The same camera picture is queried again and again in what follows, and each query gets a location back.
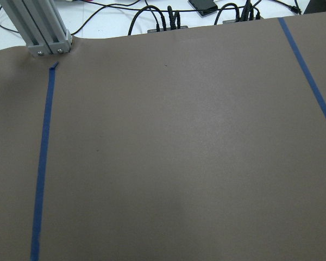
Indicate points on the black phone on desk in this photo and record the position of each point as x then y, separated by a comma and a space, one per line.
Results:
203, 7

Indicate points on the grey aluminium post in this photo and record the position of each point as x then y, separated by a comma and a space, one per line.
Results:
40, 25

